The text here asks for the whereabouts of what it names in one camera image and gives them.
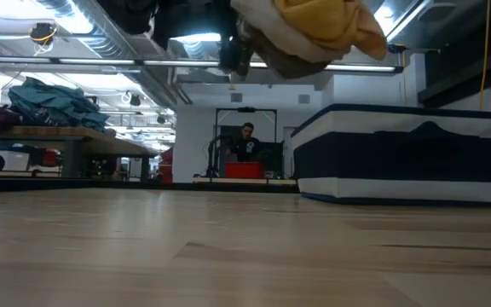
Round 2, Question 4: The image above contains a teal jacket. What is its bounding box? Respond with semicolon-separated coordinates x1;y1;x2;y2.
7;76;110;134

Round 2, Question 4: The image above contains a blue fabric bin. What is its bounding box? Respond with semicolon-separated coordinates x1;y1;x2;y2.
291;102;491;208

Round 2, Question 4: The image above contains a red upright case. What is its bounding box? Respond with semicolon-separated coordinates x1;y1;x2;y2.
159;147;175;184

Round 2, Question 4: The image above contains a black tripod stand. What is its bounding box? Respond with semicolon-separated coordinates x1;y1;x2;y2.
194;134;234;179

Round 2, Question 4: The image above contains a wooden workbench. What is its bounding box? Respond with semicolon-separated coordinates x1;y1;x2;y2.
0;124;160;182

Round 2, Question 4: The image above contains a black metal rack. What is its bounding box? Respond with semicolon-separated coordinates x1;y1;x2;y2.
418;0;491;112

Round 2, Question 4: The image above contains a red storage box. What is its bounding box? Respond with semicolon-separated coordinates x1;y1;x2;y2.
224;161;266;179

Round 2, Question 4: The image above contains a white striped towel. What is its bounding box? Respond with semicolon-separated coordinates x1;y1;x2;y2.
230;0;343;65

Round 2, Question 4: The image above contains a long light bar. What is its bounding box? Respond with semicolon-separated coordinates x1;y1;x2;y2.
0;54;405;75

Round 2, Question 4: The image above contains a yellow hanging cord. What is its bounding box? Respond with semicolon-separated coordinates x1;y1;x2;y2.
478;0;491;110

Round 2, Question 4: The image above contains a person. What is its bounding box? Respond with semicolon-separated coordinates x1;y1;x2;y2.
226;122;268;164

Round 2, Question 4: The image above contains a black metal stand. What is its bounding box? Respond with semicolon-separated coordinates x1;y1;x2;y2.
214;106;279;178

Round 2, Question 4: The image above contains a maroon bag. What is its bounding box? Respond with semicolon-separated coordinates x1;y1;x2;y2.
0;105;23;131

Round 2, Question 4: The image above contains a red tool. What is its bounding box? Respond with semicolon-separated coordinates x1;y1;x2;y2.
27;147;63;170

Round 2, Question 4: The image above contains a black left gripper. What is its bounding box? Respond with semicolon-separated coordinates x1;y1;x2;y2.
151;0;255;78

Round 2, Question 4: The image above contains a black metal table frame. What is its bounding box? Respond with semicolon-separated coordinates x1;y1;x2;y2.
0;177;300;194

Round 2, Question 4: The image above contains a black round ceiling device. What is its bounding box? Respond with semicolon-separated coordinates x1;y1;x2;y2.
28;21;60;48

